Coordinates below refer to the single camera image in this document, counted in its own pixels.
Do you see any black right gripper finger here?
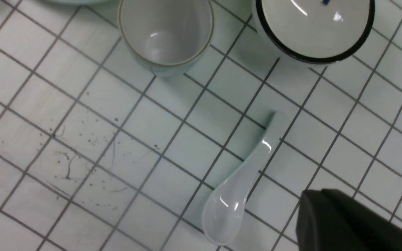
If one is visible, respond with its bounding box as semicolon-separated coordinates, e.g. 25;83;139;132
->
296;189;402;251

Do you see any plain white ceramic spoon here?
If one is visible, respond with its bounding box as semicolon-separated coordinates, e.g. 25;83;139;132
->
201;110;288;246

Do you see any pale green cup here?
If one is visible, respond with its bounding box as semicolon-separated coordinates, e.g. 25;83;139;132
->
117;0;215;78

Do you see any small bowl with cartoon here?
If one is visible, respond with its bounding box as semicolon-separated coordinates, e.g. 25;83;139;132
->
251;0;375;66

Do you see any white grid tablecloth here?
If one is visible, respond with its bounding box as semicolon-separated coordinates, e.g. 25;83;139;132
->
0;0;402;251

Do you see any plain pale green plate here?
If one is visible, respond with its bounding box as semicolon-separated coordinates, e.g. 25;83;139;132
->
47;0;109;5

